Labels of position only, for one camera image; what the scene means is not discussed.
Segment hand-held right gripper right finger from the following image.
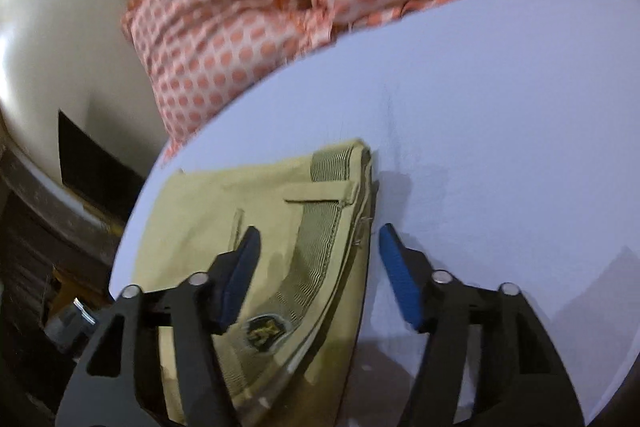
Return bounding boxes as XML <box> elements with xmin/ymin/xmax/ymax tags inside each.
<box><xmin>378</xmin><ymin>224</ymin><xmax>586</xmax><ymax>427</ymax></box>

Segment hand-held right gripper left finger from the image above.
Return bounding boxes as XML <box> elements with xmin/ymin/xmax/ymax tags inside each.
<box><xmin>54</xmin><ymin>226</ymin><xmax>262</xmax><ymax>427</ymax></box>

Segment khaki pants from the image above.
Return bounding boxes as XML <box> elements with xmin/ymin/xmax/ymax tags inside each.
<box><xmin>131</xmin><ymin>138</ymin><xmax>378</xmax><ymax>427</ymax></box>

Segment white bed sheet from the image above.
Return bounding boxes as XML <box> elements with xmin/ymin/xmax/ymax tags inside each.
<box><xmin>107</xmin><ymin>0</ymin><xmax>640</xmax><ymax>427</ymax></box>

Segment dark wooden bed frame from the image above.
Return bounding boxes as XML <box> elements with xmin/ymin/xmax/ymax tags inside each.
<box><xmin>0</xmin><ymin>117</ymin><xmax>132</xmax><ymax>427</ymax></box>

